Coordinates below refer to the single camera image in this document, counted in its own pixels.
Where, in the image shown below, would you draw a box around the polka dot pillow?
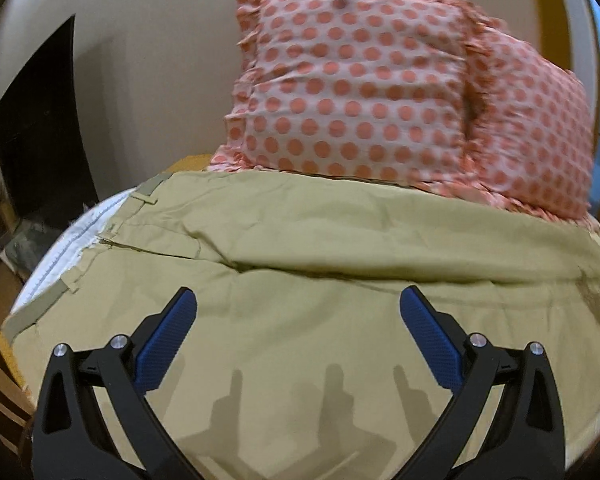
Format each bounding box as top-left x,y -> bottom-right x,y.
433,15 -> 594,224
211,0 -> 469,185

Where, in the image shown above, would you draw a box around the khaki beige pants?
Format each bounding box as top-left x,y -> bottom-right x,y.
3,171 -> 600,479

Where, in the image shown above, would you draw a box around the polka dot pillow front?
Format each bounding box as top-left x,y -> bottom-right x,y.
211,0 -> 469,185

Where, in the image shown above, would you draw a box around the yellow patterned bedsheet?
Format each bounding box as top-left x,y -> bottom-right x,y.
0,154 -> 212,396

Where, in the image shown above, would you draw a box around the polka dot pillow rear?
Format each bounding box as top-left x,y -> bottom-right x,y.
433,15 -> 594,224

